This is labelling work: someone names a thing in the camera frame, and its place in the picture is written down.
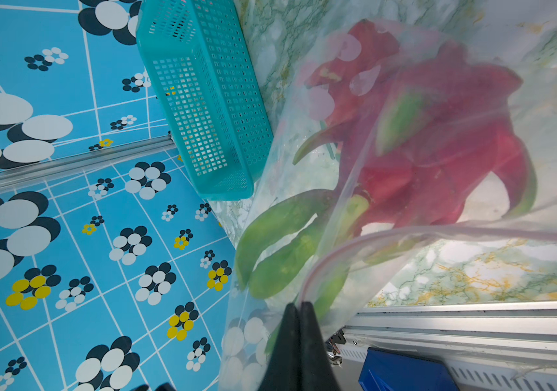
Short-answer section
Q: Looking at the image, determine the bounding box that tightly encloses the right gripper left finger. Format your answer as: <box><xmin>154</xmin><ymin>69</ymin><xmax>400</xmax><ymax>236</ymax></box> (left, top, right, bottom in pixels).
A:
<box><xmin>258</xmin><ymin>303</ymin><xmax>301</xmax><ymax>391</ymax></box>

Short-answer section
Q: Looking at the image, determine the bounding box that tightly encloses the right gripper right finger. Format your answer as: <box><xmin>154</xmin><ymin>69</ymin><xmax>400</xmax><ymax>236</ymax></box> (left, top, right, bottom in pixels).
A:
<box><xmin>300</xmin><ymin>302</ymin><xmax>340</xmax><ymax>391</ymax></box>

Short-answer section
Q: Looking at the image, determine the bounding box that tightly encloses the clear zip-top bag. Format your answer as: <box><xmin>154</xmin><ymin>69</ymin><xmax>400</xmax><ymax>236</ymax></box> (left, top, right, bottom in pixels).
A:
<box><xmin>218</xmin><ymin>18</ymin><xmax>557</xmax><ymax>390</ymax></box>

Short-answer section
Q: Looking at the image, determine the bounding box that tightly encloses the pink dragon fruit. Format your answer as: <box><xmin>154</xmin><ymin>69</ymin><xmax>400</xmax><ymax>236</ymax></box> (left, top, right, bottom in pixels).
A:
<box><xmin>235</xmin><ymin>19</ymin><xmax>537</xmax><ymax>300</ymax></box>

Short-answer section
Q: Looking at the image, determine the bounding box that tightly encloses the blue tape dispenser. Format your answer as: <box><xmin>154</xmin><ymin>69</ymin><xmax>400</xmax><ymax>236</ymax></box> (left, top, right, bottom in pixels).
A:
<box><xmin>358</xmin><ymin>348</ymin><xmax>459</xmax><ymax>391</ymax></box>

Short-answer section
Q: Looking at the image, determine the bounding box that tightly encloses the teal plastic basket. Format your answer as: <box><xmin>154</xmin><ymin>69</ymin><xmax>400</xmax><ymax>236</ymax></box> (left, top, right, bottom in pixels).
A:
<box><xmin>137</xmin><ymin>0</ymin><xmax>273</xmax><ymax>200</ymax></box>

